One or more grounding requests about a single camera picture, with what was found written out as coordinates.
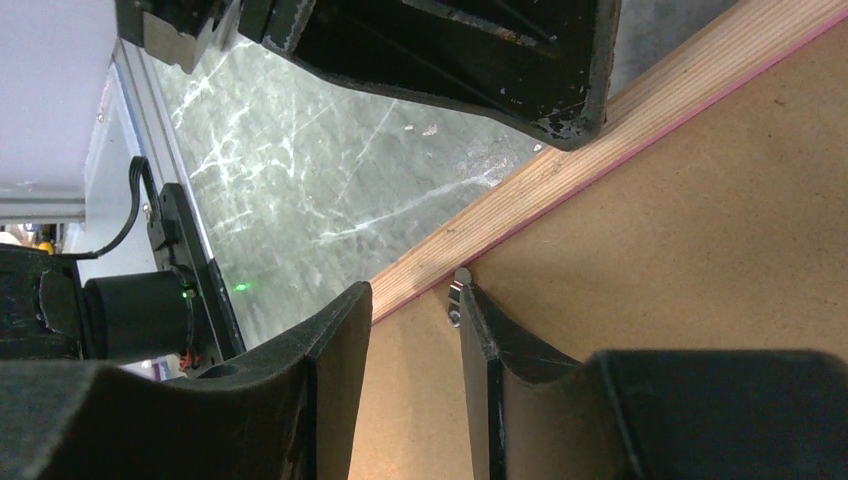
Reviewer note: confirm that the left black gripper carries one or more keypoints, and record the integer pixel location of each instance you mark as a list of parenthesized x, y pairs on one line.
[(178, 32)]

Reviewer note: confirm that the brown backing board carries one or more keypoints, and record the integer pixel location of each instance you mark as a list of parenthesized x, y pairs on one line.
[(730, 231)]

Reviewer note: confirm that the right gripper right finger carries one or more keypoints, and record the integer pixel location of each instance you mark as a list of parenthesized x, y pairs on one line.
[(536, 413)]

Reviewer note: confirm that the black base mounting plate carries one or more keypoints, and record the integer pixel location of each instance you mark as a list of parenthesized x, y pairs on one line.
[(175, 236)]

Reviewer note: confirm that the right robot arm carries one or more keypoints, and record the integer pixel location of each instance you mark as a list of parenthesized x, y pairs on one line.
[(48, 314)]

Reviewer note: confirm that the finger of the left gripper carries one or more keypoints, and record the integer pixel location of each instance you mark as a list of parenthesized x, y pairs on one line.
[(541, 67)]

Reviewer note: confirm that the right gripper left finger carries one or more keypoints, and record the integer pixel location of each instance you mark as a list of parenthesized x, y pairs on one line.
[(286, 409)]

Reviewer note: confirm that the aluminium extrusion rail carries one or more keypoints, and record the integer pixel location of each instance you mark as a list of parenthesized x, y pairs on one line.
[(130, 119)]

